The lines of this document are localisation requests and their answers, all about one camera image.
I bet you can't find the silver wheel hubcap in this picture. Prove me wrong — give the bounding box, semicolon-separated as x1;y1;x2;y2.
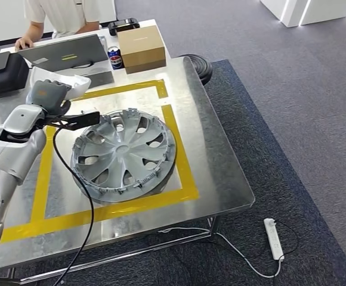
70;108;177;205

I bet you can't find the blue soda can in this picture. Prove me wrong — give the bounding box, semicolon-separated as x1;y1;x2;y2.
107;46;123;71

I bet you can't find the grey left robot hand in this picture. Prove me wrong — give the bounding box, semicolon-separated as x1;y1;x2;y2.
26;79;72;118

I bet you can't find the white power strip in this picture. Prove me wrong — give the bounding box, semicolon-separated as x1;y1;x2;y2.
263;217;285;262

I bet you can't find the brown cardboard box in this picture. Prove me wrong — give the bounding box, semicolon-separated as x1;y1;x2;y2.
116;25;167;75

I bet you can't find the black floor cable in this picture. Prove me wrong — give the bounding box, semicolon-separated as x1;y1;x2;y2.
276;220;300;257

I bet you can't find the steel top workbench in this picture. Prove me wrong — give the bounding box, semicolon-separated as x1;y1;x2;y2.
0;56;255;286

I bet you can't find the white desk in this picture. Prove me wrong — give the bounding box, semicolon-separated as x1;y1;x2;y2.
0;18;171;80

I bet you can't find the dark blue floor rug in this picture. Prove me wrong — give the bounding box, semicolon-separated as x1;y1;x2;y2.
0;59;346;286

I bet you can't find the grey laptop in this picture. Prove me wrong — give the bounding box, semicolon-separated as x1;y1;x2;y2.
17;33;110;73

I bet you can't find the black ribbed round stool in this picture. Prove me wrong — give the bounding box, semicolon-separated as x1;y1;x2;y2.
179;53;214;86

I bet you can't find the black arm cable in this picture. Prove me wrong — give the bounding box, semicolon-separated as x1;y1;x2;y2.
52;126;95;286

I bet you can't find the black hard carry case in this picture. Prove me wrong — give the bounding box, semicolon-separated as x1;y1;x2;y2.
0;51;30;98

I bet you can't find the white car mirror cover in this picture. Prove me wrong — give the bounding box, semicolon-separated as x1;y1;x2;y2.
30;66;92;101

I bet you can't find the person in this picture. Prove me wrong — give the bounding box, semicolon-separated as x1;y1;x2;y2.
14;0;102;51

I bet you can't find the white floor cable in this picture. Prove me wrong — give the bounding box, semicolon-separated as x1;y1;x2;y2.
158;225;282;279

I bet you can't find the black handheld device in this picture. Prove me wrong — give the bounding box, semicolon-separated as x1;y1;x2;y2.
107;17;141;37

